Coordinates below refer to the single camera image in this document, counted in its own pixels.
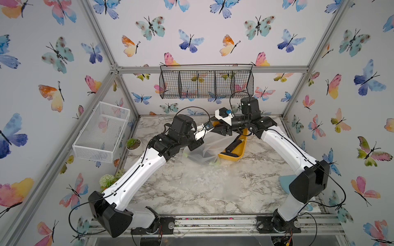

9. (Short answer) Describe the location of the clear zip-top bag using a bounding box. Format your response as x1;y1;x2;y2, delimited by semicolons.
183;132;237;165

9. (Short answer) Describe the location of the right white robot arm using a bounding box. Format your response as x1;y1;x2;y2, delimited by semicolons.
211;97;331;225

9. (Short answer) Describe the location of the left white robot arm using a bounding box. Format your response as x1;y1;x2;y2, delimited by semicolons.
87;114;213;238

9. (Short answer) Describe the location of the eggplant in tray front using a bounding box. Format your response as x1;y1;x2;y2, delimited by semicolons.
222;147;235;153

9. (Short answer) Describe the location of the yellow plastic tray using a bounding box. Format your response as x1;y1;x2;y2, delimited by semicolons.
218;128;249;162

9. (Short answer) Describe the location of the small white potted succulent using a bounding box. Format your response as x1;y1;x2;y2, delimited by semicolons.
126;138;142;152

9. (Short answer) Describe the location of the light blue plastic scoop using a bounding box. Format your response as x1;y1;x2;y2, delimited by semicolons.
279;175;313;212

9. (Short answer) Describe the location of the potted orange flower plant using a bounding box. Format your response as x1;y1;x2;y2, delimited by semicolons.
99;169;126;192

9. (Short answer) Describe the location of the black wire wall basket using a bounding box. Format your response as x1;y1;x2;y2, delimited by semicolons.
155;64;254;101

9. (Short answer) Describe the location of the white mesh wall basket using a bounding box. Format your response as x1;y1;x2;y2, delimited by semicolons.
72;101;130;163

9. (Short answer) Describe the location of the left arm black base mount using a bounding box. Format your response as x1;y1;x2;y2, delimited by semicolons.
131;217;175;235

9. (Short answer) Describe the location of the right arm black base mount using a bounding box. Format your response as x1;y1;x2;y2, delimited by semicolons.
256;215;301;234

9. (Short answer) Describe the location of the aluminium front rail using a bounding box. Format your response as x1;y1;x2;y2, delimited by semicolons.
161;214;345;237

